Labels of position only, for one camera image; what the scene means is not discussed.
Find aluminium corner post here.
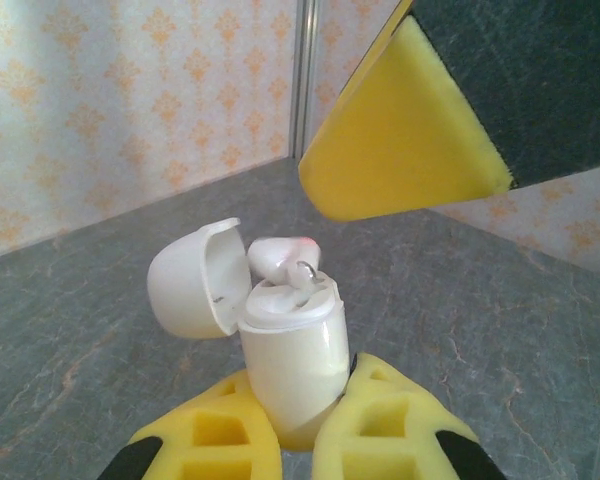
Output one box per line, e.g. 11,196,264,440
290,0,322,157

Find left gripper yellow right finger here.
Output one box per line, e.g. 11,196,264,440
312,352,504,480

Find white earbud charging case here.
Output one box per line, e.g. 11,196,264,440
147,217,352,449

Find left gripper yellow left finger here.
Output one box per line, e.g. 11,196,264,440
97,370,284,480

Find white wireless earbud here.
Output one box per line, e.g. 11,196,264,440
247,234,324,304

